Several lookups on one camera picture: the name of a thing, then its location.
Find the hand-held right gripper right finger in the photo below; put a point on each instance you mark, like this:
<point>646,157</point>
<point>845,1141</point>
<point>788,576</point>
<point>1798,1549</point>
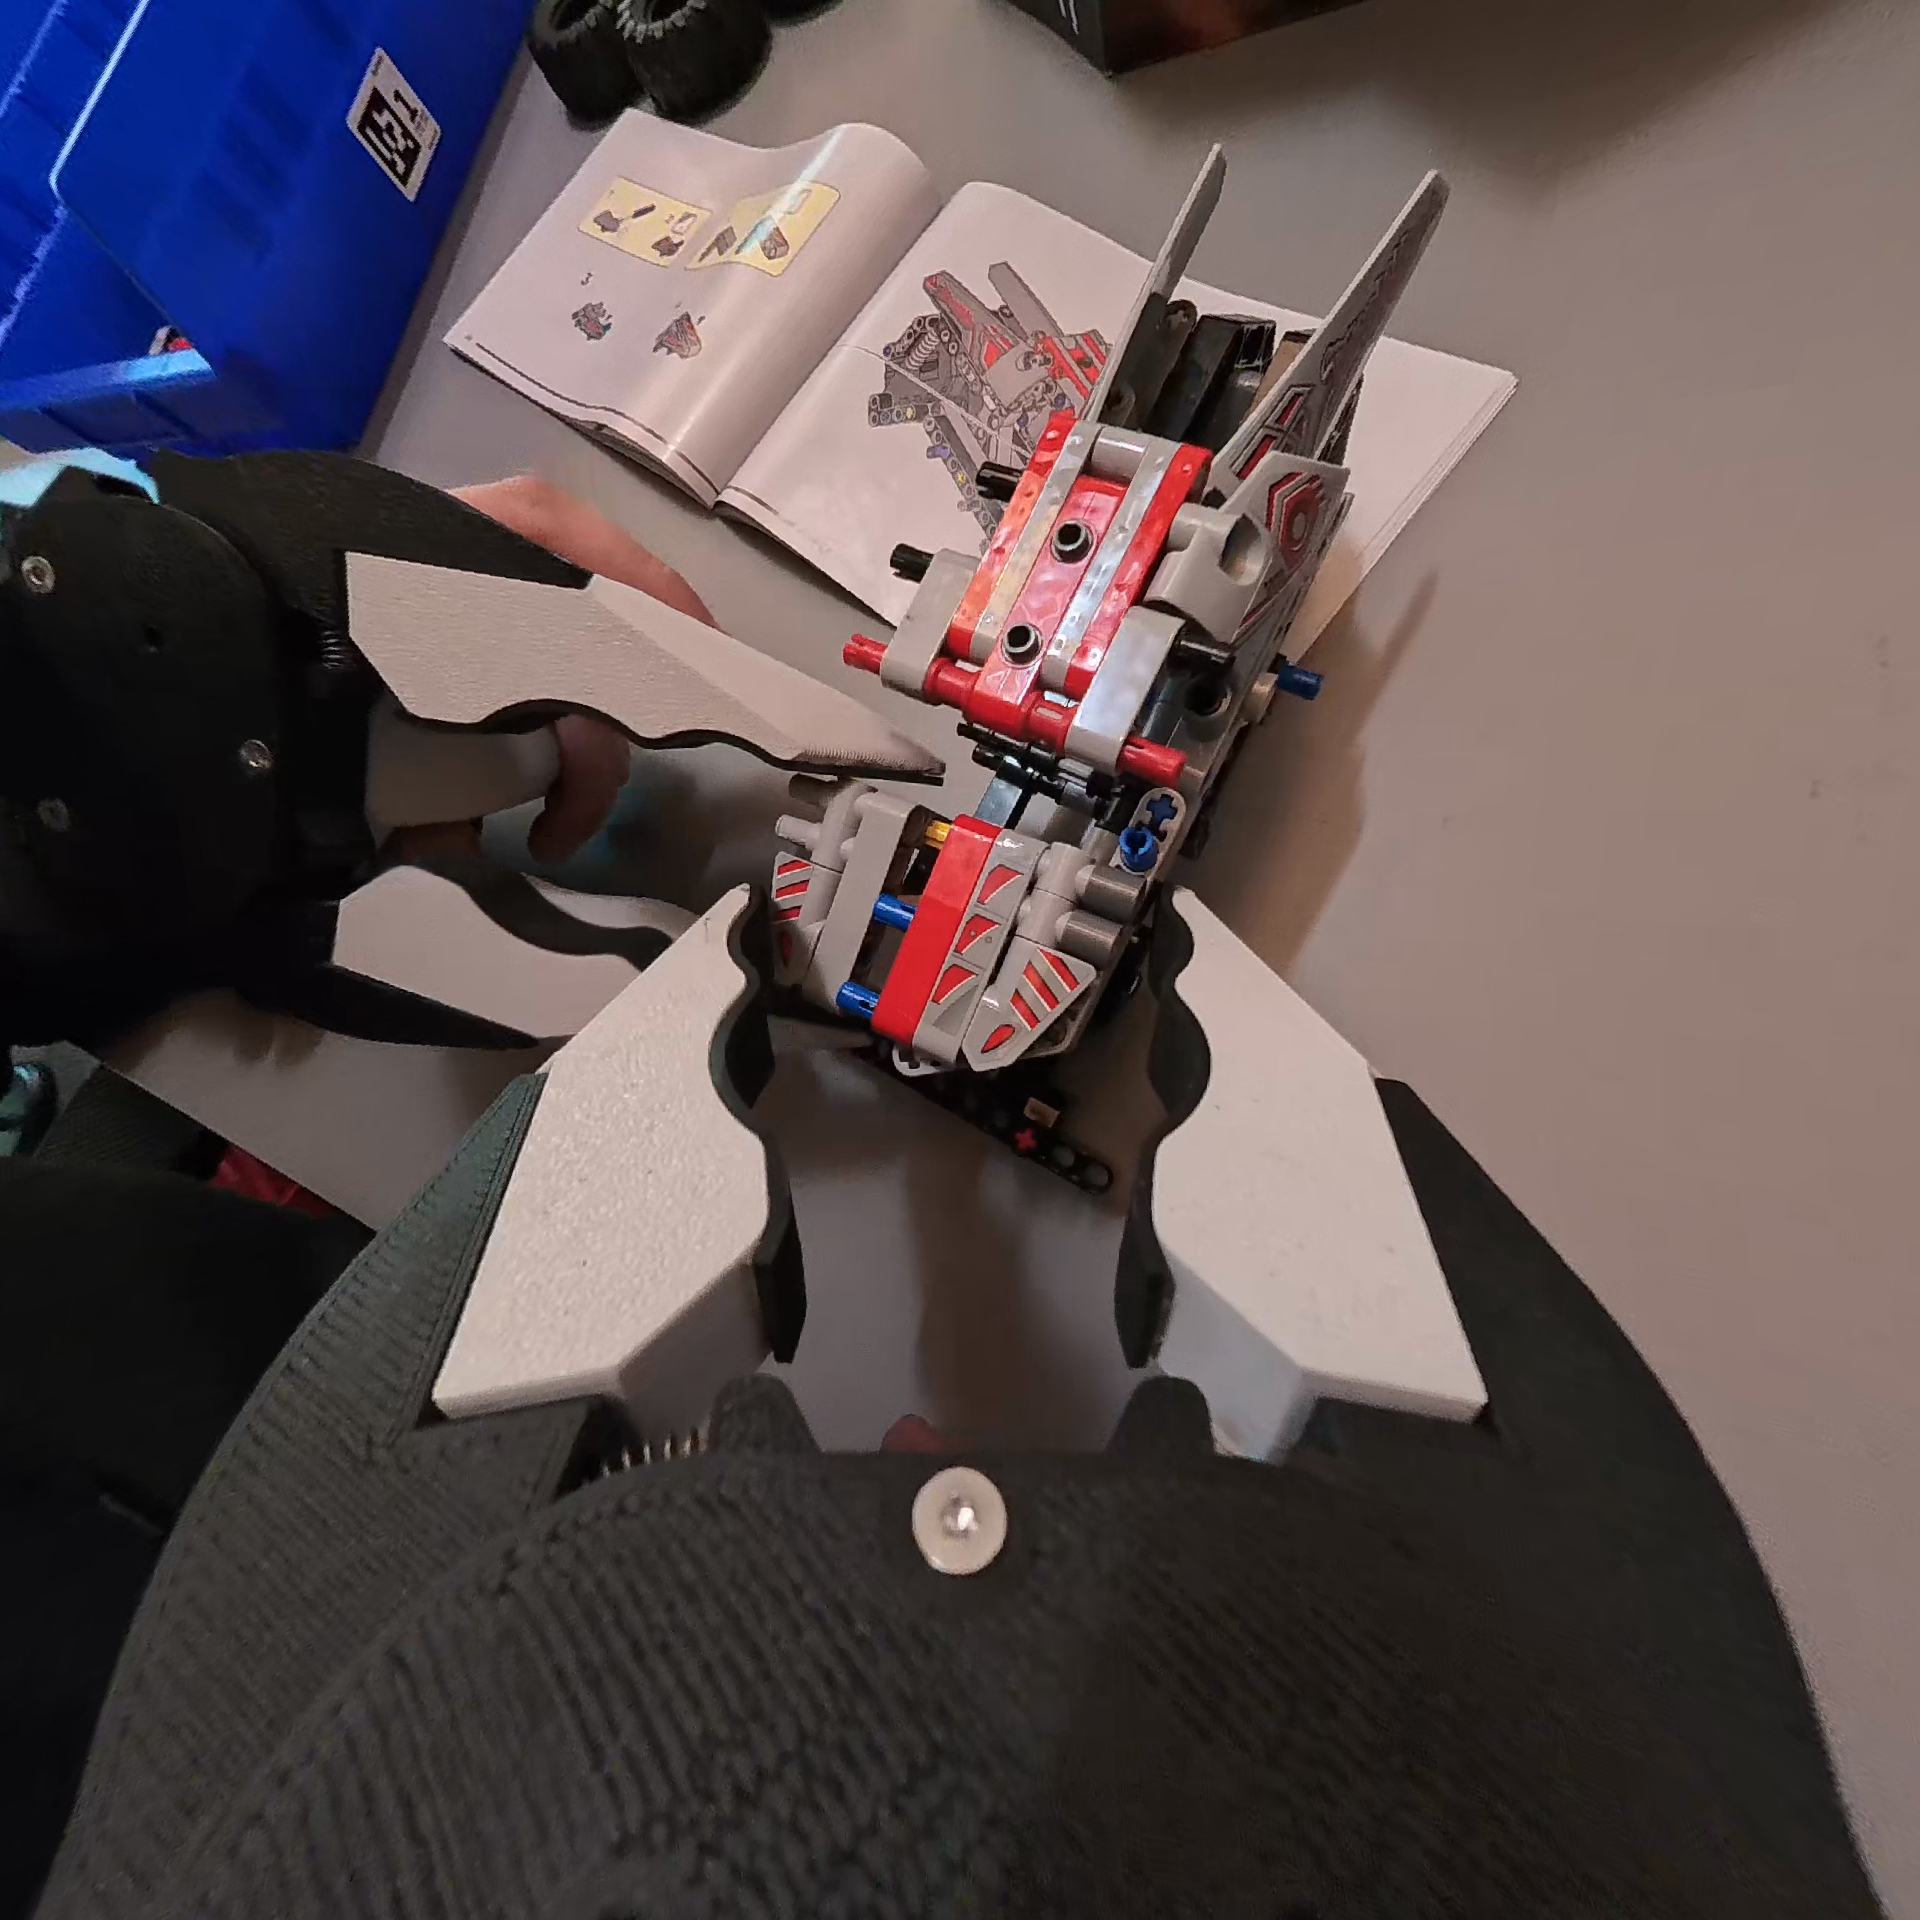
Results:
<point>1290,1201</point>

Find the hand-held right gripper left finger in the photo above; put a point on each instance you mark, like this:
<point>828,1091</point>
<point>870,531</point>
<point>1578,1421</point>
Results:
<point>615,1201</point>

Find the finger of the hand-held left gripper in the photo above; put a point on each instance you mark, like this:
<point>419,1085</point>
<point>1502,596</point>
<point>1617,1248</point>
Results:
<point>422,939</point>
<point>601,653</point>

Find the grey red brick truck model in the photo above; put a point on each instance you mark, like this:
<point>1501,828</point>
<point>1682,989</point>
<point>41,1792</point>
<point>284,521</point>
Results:
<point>1050,587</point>

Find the light grey desk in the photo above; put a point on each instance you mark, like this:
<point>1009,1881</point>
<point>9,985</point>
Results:
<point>1651,827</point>

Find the person's left hand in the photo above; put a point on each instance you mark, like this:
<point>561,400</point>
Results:
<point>630,569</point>

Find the open instruction booklet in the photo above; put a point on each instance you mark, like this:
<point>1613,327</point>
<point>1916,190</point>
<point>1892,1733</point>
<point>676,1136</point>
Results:
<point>722,329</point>

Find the tagged blue storage bin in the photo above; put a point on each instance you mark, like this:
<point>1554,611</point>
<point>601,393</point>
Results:
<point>254,195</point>

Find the black toy set box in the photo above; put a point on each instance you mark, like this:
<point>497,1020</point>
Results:
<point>1171,38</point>

